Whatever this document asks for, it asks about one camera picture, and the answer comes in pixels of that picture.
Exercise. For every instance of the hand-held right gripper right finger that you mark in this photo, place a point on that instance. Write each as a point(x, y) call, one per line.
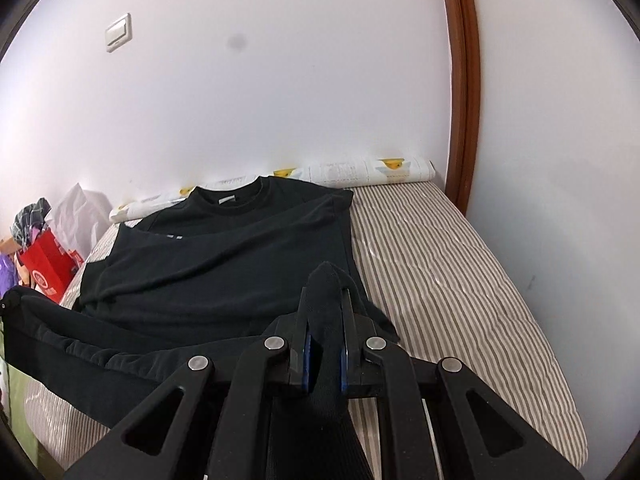
point(345, 366)

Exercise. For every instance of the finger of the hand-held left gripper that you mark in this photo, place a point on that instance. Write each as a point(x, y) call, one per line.
point(6, 302)

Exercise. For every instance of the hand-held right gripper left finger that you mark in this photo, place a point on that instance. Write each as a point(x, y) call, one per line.
point(306, 355)

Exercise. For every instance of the black sweatshirt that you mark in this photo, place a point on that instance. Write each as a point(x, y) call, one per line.
point(225, 270)

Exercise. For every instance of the red paper bag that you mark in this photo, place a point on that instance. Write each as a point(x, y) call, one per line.
point(47, 265)

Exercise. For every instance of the plaid cloth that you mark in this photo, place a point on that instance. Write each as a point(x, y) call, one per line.
point(30, 217)

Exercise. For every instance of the green mat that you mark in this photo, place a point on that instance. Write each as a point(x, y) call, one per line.
point(15, 400)

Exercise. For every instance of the white plastic bag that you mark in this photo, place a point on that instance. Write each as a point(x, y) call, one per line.
point(80, 215)

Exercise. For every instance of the striped mattress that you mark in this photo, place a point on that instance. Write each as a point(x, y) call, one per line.
point(440, 270)

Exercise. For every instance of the rolled printed paper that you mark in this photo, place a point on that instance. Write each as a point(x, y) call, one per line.
point(360, 172)

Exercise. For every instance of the white light switch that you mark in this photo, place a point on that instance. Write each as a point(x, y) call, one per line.
point(119, 32)

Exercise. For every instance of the brown wooden door frame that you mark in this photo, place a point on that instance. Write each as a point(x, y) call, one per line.
point(462, 85)

